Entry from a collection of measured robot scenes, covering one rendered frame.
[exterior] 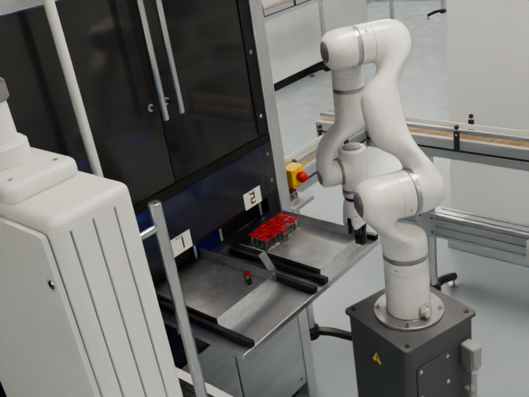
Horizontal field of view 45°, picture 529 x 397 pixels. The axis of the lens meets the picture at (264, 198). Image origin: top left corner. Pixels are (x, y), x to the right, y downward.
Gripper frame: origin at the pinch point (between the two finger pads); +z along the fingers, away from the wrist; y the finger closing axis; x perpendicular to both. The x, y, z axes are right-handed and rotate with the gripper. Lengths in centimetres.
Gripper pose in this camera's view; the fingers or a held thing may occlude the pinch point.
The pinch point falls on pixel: (360, 238)
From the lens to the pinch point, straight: 209.0
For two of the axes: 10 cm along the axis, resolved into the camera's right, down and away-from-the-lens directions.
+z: 1.5, 8.9, 4.3
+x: 7.5, 1.8, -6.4
